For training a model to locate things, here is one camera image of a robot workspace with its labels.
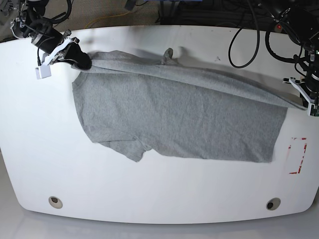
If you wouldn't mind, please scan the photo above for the table grommet hole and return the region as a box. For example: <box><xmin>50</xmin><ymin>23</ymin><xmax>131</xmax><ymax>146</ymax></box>
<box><xmin>266</xmin><ymin>198</ymin><xmax>281</xmax><ymax>211</ymax></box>
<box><xmin>48</xmin><ymin>196</ymin><xmax>63</xmax><ymax>209</ymax></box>

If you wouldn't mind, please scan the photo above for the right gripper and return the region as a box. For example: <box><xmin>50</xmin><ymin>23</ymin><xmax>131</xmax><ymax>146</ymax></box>
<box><xmin>37</xmin><ymin>32</ymin><xmax>92</xmax><ymax>70</ymax></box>

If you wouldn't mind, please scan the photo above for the right table grommet hole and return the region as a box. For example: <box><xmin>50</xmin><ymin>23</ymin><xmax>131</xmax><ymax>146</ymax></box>
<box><xmin>266</xmin><ymin>198</ymin><xmax>281</xmax><ymax>211</ymax></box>

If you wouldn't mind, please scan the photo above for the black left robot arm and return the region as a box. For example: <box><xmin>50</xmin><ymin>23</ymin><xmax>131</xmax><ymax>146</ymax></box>
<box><xmin>257</xmin><ymin>0</ymin><xmax>319</xmax><ymax>105</ymax></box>

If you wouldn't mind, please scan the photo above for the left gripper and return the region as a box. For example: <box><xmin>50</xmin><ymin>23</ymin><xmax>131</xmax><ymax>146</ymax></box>
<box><xmin>300</xmin><ymin>72</ymin><xmax>319</xmax><ymax>105</ymax></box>

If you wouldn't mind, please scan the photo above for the red tape rectangle marking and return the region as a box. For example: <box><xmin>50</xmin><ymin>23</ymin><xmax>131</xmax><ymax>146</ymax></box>
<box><xmin>285</xmin><ymin>137</ymin><xmax>308</xmax><ymax>175</ymax></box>

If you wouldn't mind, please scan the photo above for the left table grommet hole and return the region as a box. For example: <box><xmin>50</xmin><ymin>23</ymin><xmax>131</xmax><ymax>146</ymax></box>
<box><xmin>48</xmin><ymin>196</ymin><xmax>63</xmax><ymax>209</ymax></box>

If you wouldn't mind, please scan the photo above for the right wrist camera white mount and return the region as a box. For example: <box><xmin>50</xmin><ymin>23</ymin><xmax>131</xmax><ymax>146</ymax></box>
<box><xmin>35</xmin><ymin>30</ymin><xmax>73</xmax><ymax>79</ymax></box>

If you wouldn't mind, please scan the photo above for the yellow cable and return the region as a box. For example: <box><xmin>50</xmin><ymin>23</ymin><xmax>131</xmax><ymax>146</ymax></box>
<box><xmin>86</xmin><ymin>11</ymin><xmax>130</xmax><ymax>28</ymax></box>

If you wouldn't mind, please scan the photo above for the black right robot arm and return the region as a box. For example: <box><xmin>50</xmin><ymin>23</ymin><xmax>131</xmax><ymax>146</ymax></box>
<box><xmin>10</xmin><ymin>0</ymin><xmax>92</xmax><ymax>70</ymax></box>

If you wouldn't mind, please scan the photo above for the grey T-shirt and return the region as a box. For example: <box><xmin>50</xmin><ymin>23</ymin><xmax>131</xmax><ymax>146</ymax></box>
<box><xmin>72</xmin><ymin>49</ymin><xmax>304</xmax><ymax>163</ymax></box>

